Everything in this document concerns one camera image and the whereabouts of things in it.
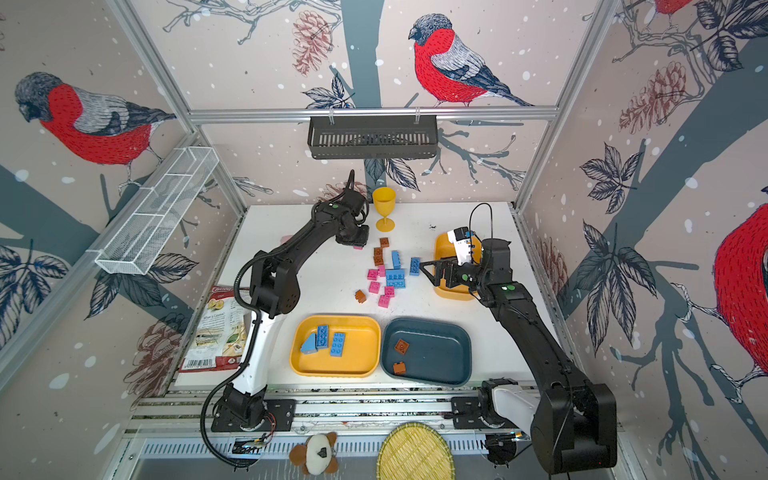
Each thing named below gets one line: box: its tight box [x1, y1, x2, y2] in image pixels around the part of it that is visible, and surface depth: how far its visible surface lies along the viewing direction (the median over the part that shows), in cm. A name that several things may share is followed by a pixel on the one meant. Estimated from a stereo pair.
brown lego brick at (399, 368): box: [393, 361, 407, 375], surface depth 81 cm
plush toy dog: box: [289, 432, 338, 476], surface depth 68 cm
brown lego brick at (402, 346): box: [394, 339, 410, 355], surface depth 85 cm
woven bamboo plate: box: [376, 422, 455, 480], surface depth 69 cm
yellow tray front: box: [290, 314, 381, 379], surface depth 85 cm
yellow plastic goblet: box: [372, 187, 397, 233], surface depth 109 cm
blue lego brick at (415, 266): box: [409, 257, 421, 276], surface depth 103 cm
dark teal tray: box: [381, 317, 473, 387], surface depth 85 cm
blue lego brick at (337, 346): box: [330, 333, 345, 357], surface depth 85 cm
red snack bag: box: [179, 285, 251, 373], surface depth 83 cm
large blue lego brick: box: [386, 269, 406, 288], surface depth 100 cm
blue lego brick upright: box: [392, 250, 401, 270], surface depth 106 cm
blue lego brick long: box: [317, 325, 329, 349], surface depth 87 cm
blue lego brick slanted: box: [300, 333, 316, 355], surface depth 85 cm
